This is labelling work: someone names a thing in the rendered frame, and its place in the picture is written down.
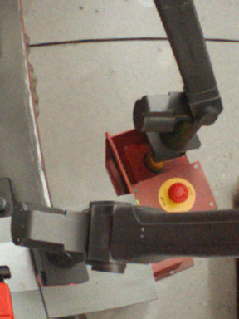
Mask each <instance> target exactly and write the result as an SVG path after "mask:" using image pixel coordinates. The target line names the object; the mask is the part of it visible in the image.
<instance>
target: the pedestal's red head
mask: <svg viewBox="0 0 239 319"><path fill-rule="evenodd" d="M105 135H106V138H105V167H106V170H107V172H108V175H109V177H110V180H111V182H112V185H113V188H114V190H115V193H116V195H117V196H120V195H125V194H134V196H135V200H136V204H137V205H143V206H150V207H154V208H157V209H162V210H164V209H163V208H162V206H161V203H160V202H159V190H160V189H161V187H162V185H163V184H164V182H165V181H167V180H169V179H172V178H181V179H185V180H187V181H188V182H189V183H190V184H191V185H192V186H193V187H194V192H195V202H194V203H193V206H192V207H191V208H190V210H188V211H191V210H214V209H217V208H218V206H217V202H216V200H215V199H214V195H213V193H212V191H211V190H210V188H211V187H210V185H209V183H208V182H207V177H206V175H205V174H204V173H203V170H202V166H201V165H200V162H199V160H198V161H196V162H193V163H191V164H190V163H189V160H188V157H187V156H186V154H185V155H184V157H182V158H178V159H174V160H170V161H167V162H163V169H162V171H161V172H160V173H158V174H155V173H153V172H151V171H150V170H148V169H147V167H145V165H144V162H143V156H144V154H145V153H146V152H151V149H152V148H151V146H150V144H149V141H148V139H147V138H146V139H145V138H144V135H143V132H138V131H137V130H136V129H135V128H133V129H130V130H127V131H124V132H121V133H119V134H117V135H112V136H110V134H109V132H108V131H107V132H105ZM112 141H113V143H114V145H115V147H114V145H113V143H112ZM115 149H116V150H115ZM116 151H117V152H118V154H117V152H116ZM118 155H119V156H118ZM120 161H121V162H120ZM124 169H125V171H126V173H125V171H124ZM126 174H127V175H126ZM127 177H128V179H127ZM128 180H129V181H128ZM129 183H130V184H131V186H132V188H131V186H130V184H129ZM132 189H133V190H132ZM133 191H134V192H133ZM137 200H138V201H137ZM138 202H139V203H138Z"/></svg>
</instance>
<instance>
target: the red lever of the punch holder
mask: <svg viewBox="0 0 239 319"><path fill-rule="evenodd" d="M11 277H12V276H11V272H10V269H9V266H7V265H5V266H4V265H2V266H0V319H14V312H13V305H12V296H11V293H10V287H9V285H8V283H7V284H6V283H5V280H7V279H11Z"/></svg>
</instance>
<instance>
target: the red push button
mask: <svg viewBox="0 0 239 319"><path fill-rule="evenodd" d="M168 196H169V198H170V199H171V200H172V201H173V202H175V203H182V202H184V201H186V199H187V197H188V186H186V185H185V184H182V183H174V184H173V185H171V187H170V188H169V190H168Z"/></svg>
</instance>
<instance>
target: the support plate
mask: <svg viewBox="0 0 239 319"><path fill-rule="evenodd" d="M102 200H114V201H122V202H127V203H132V204H133V205H137V204H136V200H135V196H134V194H125V195H120V196H116V197H113V198H109V199H102ZM98 201H101V200H98ZM88 208H89V203H83V204H76V205H72V206H69V207H61V208H60V209H62V210H63V211H65V210H66V209H70V210H77V211H82V210H84V209H88ZM10 226H11V216H10V217H6V218H0V244H2V243H10V242H12V236H11V230H10ZM126 264H127V265H126V269H125V270H124V273H116V272H95V271H91V267H92V266H91V265H86V268H87V272H88V274H89V278H90V280H89V281H87V282H85V283H81V284H80V285H69V286H65V285H64V286H59V287H57V286H54V287H41V291H42V295H43V297H44V299H45V303H46V309H47V312H48V316H49V319H51V318H57V317H68V316H74V315H77V314H78V315H80V314H83V313H90V312H98V311H105V310H108V309H115V308H118V307H127V306H130V305H134V304H139V303H144V302H149V301H153V300H155V299H159V296H158V293H157V292H158V290H157V288H156V285H155V280H154V275H153V272H152V266H151V263H149V265H147V264H131V263H126ZM10 293H11V296H12V305H13V312H14V319H47V318H46V312H45V307H44V305H43V303H42V300H41V294H40V290H39V289H37V290H30V291H24V292H22V291H20V292H10Z"/></svg>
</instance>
